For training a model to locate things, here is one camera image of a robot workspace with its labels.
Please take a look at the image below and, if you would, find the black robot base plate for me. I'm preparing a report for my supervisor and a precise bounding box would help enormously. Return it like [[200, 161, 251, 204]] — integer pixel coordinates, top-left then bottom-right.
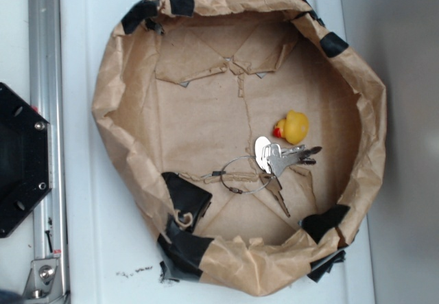
[[1, 83, 51, 238]]

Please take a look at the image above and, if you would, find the silver key bunch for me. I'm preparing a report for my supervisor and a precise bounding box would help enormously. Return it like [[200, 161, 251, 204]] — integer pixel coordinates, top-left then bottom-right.
[[254, 137, 322, 177]]

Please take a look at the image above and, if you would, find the bronze single key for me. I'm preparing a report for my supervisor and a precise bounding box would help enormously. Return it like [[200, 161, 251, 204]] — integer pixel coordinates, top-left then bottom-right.
[[260, 173, 291, 218]]

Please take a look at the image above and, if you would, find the brown paper bag bin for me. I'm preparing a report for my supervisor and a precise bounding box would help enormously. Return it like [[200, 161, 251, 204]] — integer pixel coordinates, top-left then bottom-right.
[[92, 0, 387, 296]]

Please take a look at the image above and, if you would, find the white plastic tray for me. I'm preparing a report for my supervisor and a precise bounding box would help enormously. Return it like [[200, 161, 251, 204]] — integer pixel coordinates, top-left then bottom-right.
[[60, 0, 375, 303]]

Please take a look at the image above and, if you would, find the yellow rubber duck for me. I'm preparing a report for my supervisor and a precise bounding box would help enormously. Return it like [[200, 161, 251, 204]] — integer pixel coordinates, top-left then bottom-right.
[[272, 110, 309, 145]]

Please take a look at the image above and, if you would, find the steel wire key ring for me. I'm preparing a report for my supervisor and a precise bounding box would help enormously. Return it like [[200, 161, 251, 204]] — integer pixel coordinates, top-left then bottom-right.
[[200, 155, 277, 196]]

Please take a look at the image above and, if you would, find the aluminium extrusion rail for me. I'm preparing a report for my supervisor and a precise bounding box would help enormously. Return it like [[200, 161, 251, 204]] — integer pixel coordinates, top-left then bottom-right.
[[24, 0, 71, 303]]

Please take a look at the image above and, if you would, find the metal corner bracket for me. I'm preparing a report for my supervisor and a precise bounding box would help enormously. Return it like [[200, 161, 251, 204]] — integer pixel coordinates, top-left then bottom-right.
[[23, 258, 63, 303]]

